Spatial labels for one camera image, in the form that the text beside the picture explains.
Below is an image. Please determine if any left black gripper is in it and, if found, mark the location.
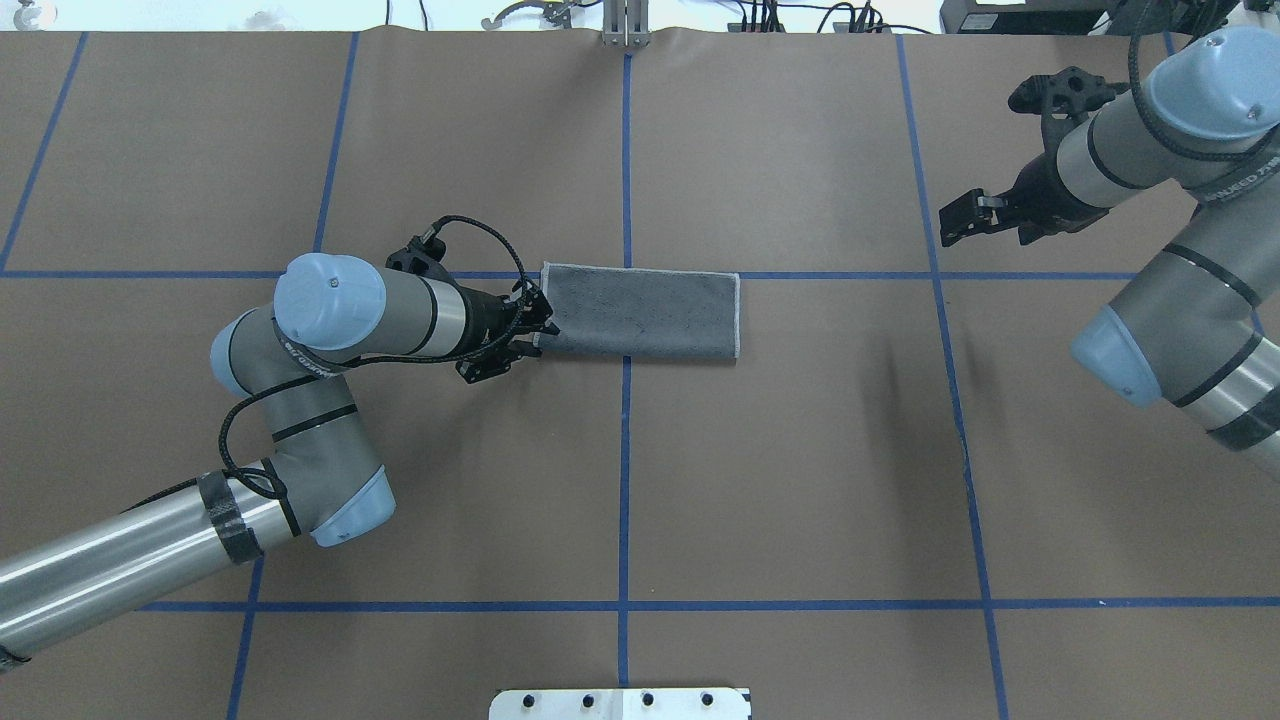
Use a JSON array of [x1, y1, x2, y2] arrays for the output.
[[454, 283, 559, 384]]

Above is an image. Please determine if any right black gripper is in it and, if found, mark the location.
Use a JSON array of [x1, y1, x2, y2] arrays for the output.
[[938, 151, 1106, 247]]

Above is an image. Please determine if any pink towel with grey trim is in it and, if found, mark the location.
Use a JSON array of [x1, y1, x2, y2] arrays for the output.
[[534, 263, 741, 360]]

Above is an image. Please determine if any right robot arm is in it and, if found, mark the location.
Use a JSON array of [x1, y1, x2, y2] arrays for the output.
[[938, 26, 1279, 471]]

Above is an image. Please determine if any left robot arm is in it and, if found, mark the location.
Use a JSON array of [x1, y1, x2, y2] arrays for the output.
[[3, 249, 554, 671]]

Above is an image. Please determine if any black device top right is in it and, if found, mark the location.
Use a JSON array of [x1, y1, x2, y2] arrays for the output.
[[938, 1, 1108, 36]]

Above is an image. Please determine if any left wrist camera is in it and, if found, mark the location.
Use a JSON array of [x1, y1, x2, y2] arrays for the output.
[[385, 233, 451, 281]]

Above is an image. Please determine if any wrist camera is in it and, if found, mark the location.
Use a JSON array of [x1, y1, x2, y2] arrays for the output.
[[385, 233, 451, 281], [1007, 67, 1130, 143]]

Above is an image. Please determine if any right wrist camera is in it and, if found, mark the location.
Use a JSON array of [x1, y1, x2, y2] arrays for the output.
[[1007, 67, 1130, 143]]

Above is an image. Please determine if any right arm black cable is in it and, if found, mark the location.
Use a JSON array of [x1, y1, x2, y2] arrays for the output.
[[1128, 0, 1280, 163]]

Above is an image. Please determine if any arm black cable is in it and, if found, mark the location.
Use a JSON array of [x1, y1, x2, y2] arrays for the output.
[[1128, 0, 1280, 163], [218, 215, 531, 501]]

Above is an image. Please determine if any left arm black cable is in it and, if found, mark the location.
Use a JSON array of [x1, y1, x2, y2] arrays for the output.
[[218, 215, 531, 501]]

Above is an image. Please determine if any aluminium frame post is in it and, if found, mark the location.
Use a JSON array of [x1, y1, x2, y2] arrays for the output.
[[602, 0, 652, 50]]

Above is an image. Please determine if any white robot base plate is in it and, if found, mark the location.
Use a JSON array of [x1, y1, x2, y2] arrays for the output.
[[488, 687, 754, 719]]

